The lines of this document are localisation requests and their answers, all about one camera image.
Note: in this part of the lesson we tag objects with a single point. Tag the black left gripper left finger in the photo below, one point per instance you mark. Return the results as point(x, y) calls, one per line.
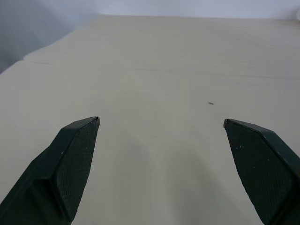
point(56, 168)

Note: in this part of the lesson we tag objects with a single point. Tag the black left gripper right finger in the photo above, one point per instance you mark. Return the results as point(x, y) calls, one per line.
point(262, 168)

